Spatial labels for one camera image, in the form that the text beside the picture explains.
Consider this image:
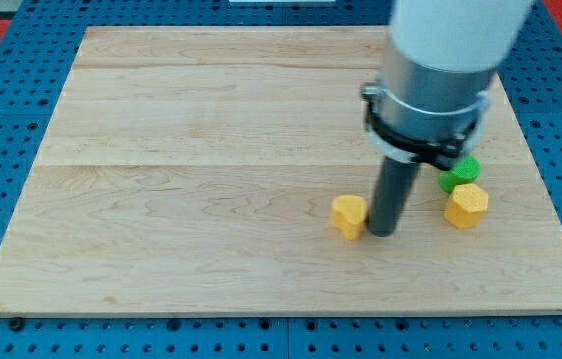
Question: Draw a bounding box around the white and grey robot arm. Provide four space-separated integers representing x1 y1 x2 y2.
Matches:
361 0 534 170

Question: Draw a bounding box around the yellow heart block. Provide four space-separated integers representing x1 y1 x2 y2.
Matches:
330 195 368 240

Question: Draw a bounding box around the yellow hexagon block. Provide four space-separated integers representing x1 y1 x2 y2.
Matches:
444 183 489 229

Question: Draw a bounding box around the light wooden board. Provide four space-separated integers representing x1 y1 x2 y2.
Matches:
0 27 562 318

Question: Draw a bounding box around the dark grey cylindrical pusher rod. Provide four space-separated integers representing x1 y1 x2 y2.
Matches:
367 157 419 237

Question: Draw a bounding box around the green round block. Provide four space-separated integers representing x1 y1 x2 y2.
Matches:
438 155 481 193

